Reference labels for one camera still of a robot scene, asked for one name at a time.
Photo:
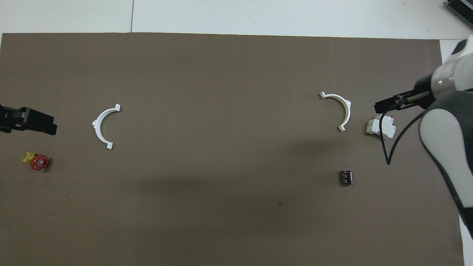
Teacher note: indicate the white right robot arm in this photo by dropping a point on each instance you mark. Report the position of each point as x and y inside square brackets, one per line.
[443, 133]

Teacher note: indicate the grey ribbed device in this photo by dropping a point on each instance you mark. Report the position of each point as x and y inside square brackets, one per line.
[462, 9]

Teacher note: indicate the red handwheel yellow valve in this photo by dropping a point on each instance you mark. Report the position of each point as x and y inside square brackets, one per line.
[39, 162]

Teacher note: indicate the white circuit breaker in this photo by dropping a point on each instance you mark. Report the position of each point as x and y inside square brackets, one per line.
[377, 127]

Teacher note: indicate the black cylindrical capacitor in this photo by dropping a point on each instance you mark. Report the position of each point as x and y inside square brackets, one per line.
[346, 177]

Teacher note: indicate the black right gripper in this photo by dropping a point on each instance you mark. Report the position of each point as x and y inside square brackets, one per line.
[423, 88]

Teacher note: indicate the brown table mat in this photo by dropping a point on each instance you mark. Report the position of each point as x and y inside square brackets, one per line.
[221, 111]

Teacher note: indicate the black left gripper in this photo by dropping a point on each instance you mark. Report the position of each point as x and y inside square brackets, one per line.
[11, 118]

